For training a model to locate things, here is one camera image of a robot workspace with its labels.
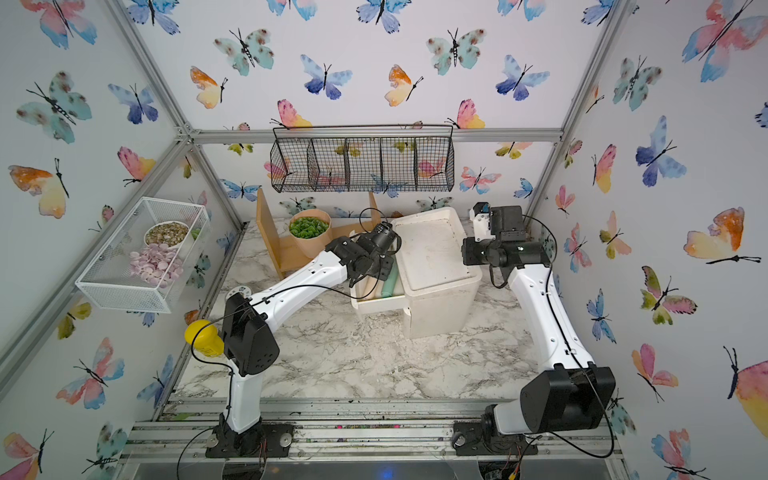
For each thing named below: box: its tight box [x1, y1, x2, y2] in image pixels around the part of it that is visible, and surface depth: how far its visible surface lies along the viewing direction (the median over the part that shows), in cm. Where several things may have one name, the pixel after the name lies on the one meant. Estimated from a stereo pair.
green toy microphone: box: [381, 260, 399, 298], surface depth 83 cm
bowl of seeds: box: [144, 221, 189, 249], surface depth 72 cm
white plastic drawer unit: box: [392, 207, 483, 339], surface depth 80 cm
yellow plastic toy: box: [184, 320, 225, 357], surface depth 83 cm
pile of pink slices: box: [129, 243, 184, 289], surface depth 65 cm
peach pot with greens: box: [288, 209, 332, 258], surface depth 95 cm
